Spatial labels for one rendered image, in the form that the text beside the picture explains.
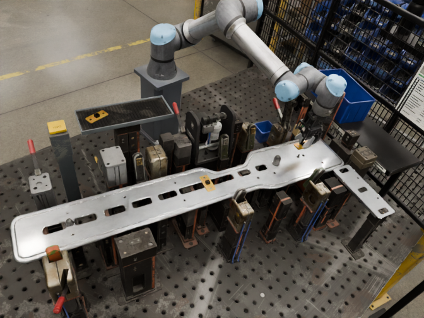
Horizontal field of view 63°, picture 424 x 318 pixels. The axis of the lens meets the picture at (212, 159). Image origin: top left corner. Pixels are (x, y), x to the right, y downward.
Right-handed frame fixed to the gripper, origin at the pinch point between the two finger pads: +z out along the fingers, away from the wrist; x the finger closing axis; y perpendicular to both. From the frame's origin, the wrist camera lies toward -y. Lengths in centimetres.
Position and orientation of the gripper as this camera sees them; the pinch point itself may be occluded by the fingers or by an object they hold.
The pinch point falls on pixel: (304, 144)
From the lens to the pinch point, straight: 156.5
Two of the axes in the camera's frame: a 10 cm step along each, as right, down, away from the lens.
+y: -8.4, 2.9, -4.6
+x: 5.1, 7.1, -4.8
